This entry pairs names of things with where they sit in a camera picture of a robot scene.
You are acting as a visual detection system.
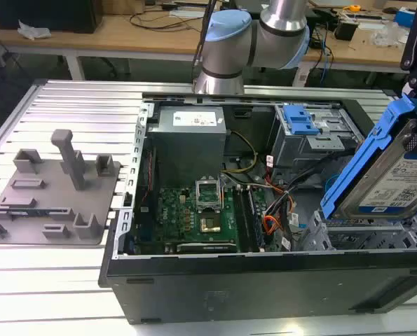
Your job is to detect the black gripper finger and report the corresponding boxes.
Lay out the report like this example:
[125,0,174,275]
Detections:
[399,0,417,153]

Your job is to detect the hard disk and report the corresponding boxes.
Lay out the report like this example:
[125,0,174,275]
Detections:
[320,92,417,221]

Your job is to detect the black RAM slot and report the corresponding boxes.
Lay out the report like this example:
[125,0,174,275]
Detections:
[246,188,266,251]
[233,187,252,253]

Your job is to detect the blue cardboard box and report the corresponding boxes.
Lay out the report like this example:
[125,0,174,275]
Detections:
[394,7,417,26]

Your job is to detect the clear plastic bag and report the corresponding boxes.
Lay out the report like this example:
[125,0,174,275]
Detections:
[371,22,401,48]

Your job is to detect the small black device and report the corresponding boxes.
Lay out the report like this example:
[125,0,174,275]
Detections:
[334,19,358,41]

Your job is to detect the blue drive latch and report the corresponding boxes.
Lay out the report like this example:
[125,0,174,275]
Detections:
[281,104,322,136]

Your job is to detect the metal drive cage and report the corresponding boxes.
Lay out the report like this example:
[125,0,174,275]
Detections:
[271,103,365,169]

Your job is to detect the grey power supply unit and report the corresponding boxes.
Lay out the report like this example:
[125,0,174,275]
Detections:
[146,106,227,190]

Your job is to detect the metal socket cover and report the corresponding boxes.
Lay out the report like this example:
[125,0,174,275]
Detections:
[195,178,223,211]

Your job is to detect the CPU socket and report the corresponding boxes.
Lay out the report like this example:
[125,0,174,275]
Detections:
[198,216,223,235]

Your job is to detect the black graphics card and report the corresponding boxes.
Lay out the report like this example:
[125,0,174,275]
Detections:
[175,241,239,255]

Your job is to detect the wooden desk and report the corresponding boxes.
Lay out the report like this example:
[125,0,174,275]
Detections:
[0,0,417,74]

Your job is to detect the green motherboard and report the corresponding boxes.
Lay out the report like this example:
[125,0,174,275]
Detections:
[134,185,286,255]

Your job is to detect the black open PC case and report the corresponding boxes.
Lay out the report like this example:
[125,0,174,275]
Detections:
[98,91,417,326]

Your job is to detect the black computer box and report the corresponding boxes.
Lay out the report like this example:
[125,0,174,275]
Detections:
[0,0,103,34]

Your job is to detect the white crumpled plastic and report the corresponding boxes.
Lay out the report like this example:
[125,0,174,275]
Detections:
[17,20,52,41]

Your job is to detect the grey parts rack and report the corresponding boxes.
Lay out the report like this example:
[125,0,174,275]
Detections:
[0,128,122,246]

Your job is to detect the dark RAM stick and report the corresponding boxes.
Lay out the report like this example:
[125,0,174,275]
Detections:
[0,207,72,216]

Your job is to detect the hanging blue cable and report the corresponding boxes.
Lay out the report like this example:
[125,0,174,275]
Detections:
[320,31,336,88]

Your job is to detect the blue disk wire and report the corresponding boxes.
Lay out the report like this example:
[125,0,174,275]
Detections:
[325,173,339,197]

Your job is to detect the black wire bundle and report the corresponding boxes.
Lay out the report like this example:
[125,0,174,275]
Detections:
[264,160,339,225]

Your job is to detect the yellow and black wire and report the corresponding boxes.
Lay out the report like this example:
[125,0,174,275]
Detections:
[221,131,259,174]

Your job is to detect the orange wire bundle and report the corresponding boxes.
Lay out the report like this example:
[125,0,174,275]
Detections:
[262,195,297,243]

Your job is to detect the black cables beside arm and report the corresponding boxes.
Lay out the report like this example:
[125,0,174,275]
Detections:
[192,0,219,82]

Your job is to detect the thin red wire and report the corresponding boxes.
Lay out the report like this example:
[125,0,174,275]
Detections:
[141,146,159,204]

